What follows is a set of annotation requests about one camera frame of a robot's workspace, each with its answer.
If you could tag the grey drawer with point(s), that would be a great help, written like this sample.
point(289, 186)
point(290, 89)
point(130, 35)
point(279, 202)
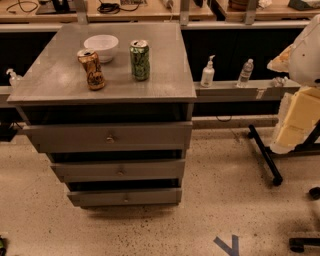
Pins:
point(119, 170)
point(76, 138)
point(126, 197)

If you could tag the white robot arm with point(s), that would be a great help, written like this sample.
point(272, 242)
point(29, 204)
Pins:
point(299, 113)

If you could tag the grey drawer cabinet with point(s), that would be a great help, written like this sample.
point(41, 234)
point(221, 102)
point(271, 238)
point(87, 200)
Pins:
point(111, 106)

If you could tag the grey top drawer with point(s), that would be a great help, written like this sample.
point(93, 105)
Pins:
point(76, 138)

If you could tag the grey bottom drawer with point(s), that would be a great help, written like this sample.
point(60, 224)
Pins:
point(126, 197)

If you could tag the white pump bottle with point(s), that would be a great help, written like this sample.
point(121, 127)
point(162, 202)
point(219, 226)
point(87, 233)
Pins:
point(208, 73)

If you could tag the green soda can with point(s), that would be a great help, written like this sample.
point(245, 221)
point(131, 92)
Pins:
point(139, 56)

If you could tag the black stand leg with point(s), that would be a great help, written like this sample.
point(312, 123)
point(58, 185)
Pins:
point(277, 178)

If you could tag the crushed brown soda can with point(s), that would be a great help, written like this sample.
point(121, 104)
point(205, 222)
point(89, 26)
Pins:
point(91, 64)

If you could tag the white bowl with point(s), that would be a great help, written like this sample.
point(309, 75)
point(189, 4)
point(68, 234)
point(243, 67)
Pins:
point(106, 46)

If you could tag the crumpled plastic wrap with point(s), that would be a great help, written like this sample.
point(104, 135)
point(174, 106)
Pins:
point(279, 81)

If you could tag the clear pump bottle left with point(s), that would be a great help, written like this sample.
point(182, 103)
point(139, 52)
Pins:
point(14, 78)

